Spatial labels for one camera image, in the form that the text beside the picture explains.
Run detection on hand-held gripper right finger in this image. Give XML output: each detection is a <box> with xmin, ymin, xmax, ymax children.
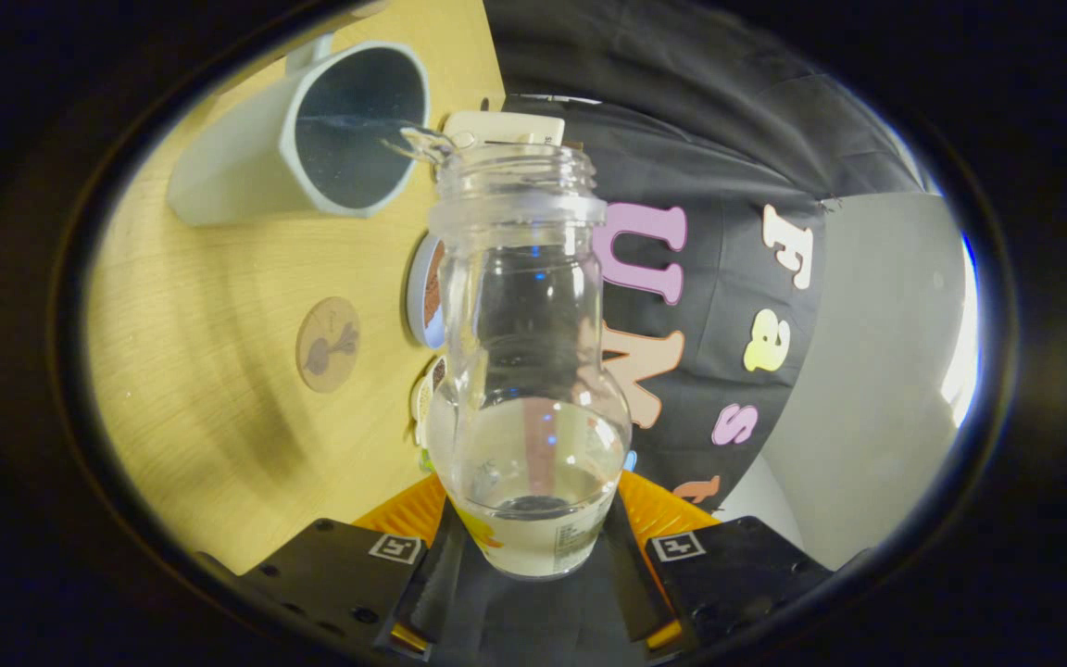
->
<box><xmin>604</xmin><ymin>468</ymin><xmax>842</xmax><ymax>659</ymax></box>

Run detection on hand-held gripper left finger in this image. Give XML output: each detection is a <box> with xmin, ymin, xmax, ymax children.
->
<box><xmin>239</xmin><ymin>472</ymin><xmax>470</xmax><ymax>661</ymax></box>

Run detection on clear glass juice bottle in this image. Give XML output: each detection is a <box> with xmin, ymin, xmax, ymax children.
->
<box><xmin>427</xmin><ymin>144</ymin><xmax>634</xmax><ymax>581</ymax></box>

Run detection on round cork coaster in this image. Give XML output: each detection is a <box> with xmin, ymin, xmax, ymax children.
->
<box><xmin>295</xmin><ymin>296</ymin><xmax>361</xmax><ymax>394</ymax></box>

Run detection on pale blue cup wooden handle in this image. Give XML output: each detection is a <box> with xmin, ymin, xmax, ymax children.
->
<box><xmin>168</xmin><ymin>32</ymin><xmax>431</xmax><ymax>228</ymax></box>

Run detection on white divided dish with beans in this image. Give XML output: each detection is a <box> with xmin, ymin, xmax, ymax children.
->
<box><xmin>410</xmin><ymin>357</ymin><xmax>447</xmax><ymax>446</ymax></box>

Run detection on blue plate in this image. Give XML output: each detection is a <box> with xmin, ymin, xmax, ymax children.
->
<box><xmin>405</xmin><ymin>232</ymin><xmax>447</xmax><ymax>350</ymax></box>

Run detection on brown food pieces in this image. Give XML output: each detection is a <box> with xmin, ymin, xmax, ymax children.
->
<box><xmin>424</xmin><ymin>243</ymin><xmax>447</xmax><ymax>330</ymax></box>

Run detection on wooden table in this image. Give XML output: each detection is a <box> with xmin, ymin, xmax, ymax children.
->
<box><xmin>84</xmin><ymin>0</ymin><xmax>507</xmax><ymax>575</ymax></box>

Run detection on ceiling light panel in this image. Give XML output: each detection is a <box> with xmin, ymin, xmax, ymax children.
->
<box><xmin>939</xmin><ymin>232</ymin><xmax>981</xmax><ymax>429</ymax></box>

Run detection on black backdrop cloth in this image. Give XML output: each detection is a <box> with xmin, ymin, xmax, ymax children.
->
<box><xmin>376</xmin><ymin>0</ymin><xmax>942</xmax><ymax>666</ymax></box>

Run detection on white toaster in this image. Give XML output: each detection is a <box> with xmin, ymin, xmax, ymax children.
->
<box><xmin>441</xmin><ymin>111</ymin><xmax>567</xmax><ymax>149</ymax></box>

